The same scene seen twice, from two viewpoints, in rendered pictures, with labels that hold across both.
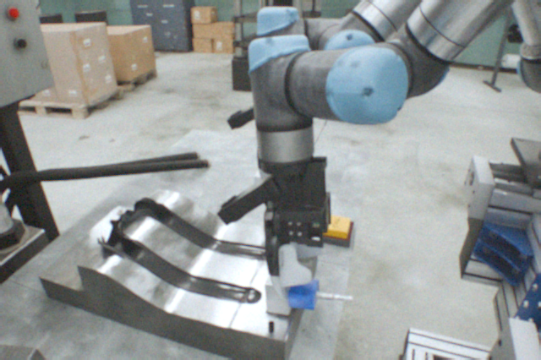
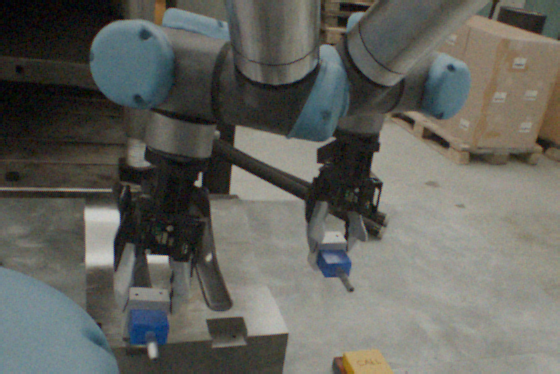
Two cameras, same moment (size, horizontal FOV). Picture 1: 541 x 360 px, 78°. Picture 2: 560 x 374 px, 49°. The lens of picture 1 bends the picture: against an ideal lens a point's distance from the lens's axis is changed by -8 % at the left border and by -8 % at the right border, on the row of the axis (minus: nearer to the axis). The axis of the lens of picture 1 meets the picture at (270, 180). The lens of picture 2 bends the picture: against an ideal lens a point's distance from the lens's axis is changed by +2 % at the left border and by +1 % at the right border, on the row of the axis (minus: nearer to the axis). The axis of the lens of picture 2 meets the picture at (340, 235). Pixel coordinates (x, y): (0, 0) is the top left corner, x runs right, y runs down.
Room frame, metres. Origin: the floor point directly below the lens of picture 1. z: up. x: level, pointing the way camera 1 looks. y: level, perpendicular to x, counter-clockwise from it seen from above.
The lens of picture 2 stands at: (0.14, -0.64, 1.40)
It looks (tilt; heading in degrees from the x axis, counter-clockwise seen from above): 26 degrees down; 47
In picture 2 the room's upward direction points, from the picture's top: 11 degrees clockwise
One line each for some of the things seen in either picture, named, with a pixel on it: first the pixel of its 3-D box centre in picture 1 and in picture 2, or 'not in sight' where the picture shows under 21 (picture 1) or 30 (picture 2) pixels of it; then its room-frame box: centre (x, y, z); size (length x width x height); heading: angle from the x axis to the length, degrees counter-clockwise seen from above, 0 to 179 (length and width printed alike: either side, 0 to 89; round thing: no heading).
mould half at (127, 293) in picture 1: (180, 259); (171, 259); (0.53, 0.18, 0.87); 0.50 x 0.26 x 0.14; 73
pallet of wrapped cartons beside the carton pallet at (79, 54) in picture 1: (57, 68); (470, 83); (4.16, 2.53, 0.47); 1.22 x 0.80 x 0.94; 77
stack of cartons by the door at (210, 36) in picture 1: (215, 30); not in sight; (7.30, 1.06, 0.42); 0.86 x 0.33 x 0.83; 73
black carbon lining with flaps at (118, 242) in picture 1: (181, 245); (167, 237); (0.51, 0.17, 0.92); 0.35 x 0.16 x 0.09; 73
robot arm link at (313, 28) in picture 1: (332, 40); (413, 80); (0.70, -0.11, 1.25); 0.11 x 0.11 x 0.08; 3
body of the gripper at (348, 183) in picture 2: not in sight; (350, 169); (0.71, -0.02, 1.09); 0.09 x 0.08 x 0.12; 73
